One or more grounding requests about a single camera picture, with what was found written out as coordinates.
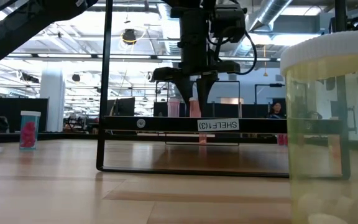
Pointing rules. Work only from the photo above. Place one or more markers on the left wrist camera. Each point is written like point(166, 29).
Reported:
point(228, 21)

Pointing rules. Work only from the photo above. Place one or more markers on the black ceiling speaker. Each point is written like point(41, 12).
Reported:
point(129, 36)
point(76, 77)

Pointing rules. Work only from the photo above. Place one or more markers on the silver ceiling duct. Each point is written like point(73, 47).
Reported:
point(269, 14)

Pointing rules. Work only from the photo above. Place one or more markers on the small jar with pink contents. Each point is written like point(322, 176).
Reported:
point(30, 130)

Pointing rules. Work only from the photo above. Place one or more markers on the white piece near bottom edge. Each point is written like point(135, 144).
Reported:
point(331, 124)

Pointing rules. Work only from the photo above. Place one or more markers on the black monitor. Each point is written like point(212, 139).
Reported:
point(123, 107)

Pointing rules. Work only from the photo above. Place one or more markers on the black aluminium table frame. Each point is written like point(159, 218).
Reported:
point(42, 137)

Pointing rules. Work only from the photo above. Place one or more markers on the person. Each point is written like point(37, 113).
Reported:
point(277, 110)

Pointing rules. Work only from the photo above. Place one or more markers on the black partition panel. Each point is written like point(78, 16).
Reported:
point(11, 113)

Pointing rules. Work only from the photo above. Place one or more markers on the orange medicine bottle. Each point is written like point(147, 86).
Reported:
point(202, 138)

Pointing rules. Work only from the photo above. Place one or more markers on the salmon bottle orange pills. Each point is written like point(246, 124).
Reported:
point(195, 109)

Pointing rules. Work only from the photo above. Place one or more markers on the wooden shelf black frame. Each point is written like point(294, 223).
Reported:
point(166, 124)

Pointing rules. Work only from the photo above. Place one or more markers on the white building pillar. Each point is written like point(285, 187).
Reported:
point(52, 99)

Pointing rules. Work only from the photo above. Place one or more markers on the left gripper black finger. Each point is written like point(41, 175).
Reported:
point(205, 93)
point(185, 90)

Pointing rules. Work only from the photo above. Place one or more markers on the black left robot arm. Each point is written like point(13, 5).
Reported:
point(26, 28)

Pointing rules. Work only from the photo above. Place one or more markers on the purple medicine bottle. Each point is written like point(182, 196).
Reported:
point(286, 139)
point(280, 139)

